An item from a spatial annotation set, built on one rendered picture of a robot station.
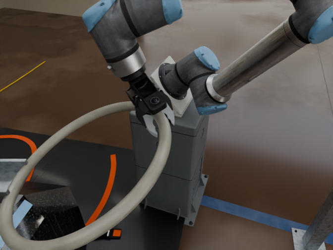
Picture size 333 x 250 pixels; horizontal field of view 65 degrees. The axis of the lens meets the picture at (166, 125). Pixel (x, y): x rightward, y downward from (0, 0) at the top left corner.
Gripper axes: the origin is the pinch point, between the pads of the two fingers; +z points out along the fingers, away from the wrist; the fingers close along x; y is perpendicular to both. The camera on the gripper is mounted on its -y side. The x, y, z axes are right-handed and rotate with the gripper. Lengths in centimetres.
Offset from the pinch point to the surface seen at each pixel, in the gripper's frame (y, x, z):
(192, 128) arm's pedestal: 43, -22, 40
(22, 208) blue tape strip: 32, 58, 16
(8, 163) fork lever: 17.3, 43.3, -9.7
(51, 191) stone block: 49, 52, 27
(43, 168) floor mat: 153, 80, 71
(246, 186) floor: 62, -50, 138
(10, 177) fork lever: 15.6, 45.3, -6.2
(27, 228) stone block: 27, 60, 21
